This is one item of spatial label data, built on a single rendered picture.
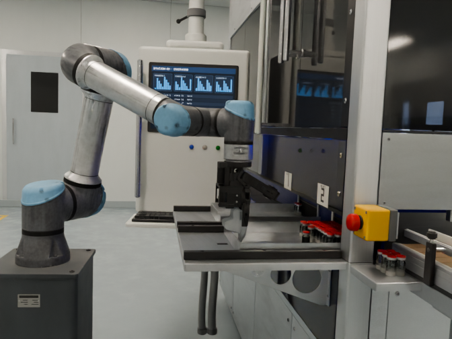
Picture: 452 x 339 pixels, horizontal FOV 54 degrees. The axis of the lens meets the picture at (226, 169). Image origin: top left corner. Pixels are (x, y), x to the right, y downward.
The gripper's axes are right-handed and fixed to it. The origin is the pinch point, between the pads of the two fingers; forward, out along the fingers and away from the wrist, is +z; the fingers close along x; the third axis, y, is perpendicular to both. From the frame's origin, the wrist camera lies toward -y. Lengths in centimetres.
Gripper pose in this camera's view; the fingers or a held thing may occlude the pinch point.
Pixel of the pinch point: (242, 237)
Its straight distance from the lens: 118.6
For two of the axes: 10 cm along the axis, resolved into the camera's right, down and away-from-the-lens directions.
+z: -0.4, 10.0, 0.9
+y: -9.9, -0.2, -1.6
